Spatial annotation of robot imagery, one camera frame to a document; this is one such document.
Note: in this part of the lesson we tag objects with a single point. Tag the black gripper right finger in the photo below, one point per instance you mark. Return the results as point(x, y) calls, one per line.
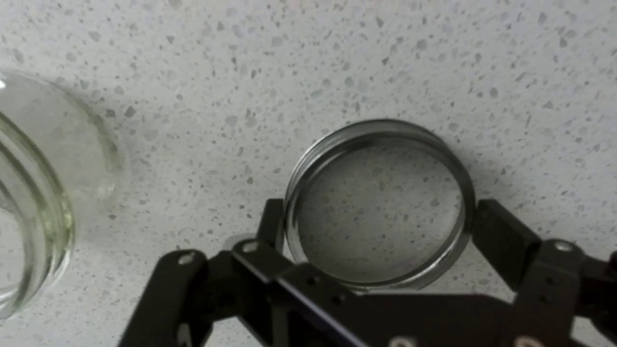
point(553, 280)

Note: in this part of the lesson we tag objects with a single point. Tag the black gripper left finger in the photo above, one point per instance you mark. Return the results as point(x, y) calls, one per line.
point(280, 303)

